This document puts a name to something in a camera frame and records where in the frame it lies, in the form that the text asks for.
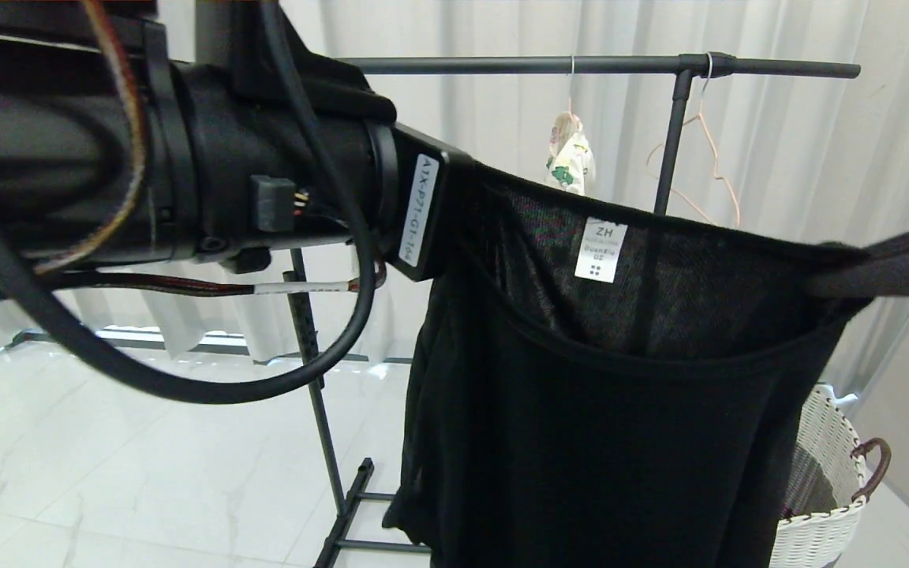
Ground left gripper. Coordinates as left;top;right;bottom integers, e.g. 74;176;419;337
170;62;477;282

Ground cream printed shorts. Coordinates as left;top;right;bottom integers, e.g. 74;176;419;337
545;112;597;196

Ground pink clothes hanger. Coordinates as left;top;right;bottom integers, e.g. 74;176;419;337
565;55;582;127
645;54;742;230

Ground black garment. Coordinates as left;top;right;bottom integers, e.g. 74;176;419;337
382;162;873;568

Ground black clothes rack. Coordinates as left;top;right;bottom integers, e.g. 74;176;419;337
285;51;862;568

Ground white laundry basket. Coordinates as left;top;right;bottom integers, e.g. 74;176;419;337
770;384;892;568

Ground white curtain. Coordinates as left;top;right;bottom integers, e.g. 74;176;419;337
0;0;909;395

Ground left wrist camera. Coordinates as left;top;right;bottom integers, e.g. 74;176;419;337
194;0;398;125

